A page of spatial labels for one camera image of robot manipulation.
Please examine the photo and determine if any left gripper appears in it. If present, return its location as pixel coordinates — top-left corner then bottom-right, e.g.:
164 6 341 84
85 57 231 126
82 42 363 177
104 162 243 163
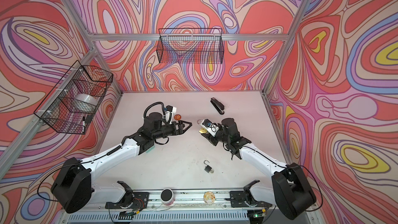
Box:
151 121 192 142

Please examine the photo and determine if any brass padlock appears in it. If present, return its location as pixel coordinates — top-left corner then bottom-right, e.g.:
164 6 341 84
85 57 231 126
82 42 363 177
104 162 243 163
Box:
199 127 208 134

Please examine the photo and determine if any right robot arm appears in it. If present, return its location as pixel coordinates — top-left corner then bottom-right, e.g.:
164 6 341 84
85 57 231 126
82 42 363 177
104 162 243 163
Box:
198 118 317 220

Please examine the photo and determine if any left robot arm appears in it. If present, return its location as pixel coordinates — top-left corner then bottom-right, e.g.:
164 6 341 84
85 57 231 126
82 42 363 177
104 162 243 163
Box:
51 113 192 214

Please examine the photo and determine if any black stapler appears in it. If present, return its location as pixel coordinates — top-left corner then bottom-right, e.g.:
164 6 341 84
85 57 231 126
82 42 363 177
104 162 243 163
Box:
210 97 225 115

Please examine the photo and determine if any small black padlock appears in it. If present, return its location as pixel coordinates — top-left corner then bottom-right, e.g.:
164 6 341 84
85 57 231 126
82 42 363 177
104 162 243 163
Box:
204 160 214 174

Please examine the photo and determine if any black marker in basket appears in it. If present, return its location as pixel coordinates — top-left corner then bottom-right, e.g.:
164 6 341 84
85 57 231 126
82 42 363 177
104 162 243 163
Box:
81 116 86 134

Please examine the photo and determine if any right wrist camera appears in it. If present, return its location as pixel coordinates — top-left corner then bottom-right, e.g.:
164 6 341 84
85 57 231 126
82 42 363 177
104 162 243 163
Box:
207 120 219 137

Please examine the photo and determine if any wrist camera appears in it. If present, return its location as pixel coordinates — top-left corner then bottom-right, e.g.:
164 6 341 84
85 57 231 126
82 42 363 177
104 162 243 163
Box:
207 120 219 137
165 105 177 123

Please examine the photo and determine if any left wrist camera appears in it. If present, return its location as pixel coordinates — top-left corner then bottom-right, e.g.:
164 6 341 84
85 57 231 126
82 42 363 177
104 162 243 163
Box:
165 105 177 123

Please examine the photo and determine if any aluminium front rail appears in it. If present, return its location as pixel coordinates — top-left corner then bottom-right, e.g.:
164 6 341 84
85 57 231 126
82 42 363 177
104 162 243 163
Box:
62 188 321 215

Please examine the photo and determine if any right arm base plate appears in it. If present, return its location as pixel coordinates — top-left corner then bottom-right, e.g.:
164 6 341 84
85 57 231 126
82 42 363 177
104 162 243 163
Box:
225 180 272 209

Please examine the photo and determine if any black wire basket back wall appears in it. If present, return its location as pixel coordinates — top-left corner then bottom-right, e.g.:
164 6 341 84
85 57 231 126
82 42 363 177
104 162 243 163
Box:
156 28 224 65

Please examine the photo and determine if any black wire basket wall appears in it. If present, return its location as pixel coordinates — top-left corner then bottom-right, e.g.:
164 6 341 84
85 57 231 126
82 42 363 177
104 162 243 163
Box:
34 61 114 135
156 28 224 65

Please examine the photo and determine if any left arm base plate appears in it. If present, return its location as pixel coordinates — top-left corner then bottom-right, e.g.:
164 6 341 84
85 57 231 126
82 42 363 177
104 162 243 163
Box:
105 180 150 211

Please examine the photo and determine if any black wire basket left wall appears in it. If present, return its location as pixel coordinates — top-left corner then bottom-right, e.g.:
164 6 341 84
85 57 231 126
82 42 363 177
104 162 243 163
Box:
34 61 114 135

